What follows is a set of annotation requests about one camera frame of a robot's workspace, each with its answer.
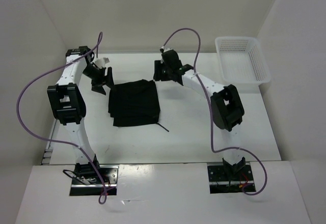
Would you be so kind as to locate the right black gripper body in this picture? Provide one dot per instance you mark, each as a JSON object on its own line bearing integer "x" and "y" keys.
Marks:
{"x": 167, "y": 70}

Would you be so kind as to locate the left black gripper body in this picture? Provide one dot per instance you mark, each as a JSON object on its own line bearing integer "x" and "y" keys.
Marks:
{"x": 93, "y": 73}

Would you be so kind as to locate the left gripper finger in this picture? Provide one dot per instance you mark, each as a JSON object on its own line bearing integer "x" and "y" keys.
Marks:
{"x": 109, "y": 81}
{"x": 98, "y": 88}

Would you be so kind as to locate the black shorts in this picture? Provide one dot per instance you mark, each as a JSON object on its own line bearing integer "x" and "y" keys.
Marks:
{"x": 134, "y": 104}

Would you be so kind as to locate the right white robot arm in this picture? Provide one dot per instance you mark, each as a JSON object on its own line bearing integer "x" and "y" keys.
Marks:
{"x": 224, "y": 103}

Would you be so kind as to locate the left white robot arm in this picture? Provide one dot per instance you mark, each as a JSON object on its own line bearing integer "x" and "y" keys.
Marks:
{"x": 69, "y": 107}

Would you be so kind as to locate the white plastic basket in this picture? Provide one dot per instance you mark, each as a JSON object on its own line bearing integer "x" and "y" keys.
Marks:
{"x": 241, "y": 60}

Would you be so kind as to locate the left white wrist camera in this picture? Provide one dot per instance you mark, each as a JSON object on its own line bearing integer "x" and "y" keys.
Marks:
{"x": 101, "y": 62}

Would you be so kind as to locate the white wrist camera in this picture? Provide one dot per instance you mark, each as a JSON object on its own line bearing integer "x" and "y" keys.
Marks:
{"x": 101, "y": 62}
{"x": 164, "y": 49}

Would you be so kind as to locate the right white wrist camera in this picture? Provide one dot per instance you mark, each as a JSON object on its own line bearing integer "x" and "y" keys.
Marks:
{"x": 164, "y": 49}

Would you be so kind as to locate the aluminium table edge rail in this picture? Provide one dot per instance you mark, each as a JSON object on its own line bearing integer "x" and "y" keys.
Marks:
{"x": 57, "y": 153}

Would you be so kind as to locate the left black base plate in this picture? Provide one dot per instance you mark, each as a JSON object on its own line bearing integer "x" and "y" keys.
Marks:
{"x": 90, "y": 185}

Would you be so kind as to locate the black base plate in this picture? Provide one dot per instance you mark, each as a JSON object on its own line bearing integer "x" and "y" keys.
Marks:
{"x": 220, "y": 183}
{"x": 90, "y": 185}

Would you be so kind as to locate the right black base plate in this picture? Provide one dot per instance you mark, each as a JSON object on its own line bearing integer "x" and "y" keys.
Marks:
{"x": 220, "y": 183}

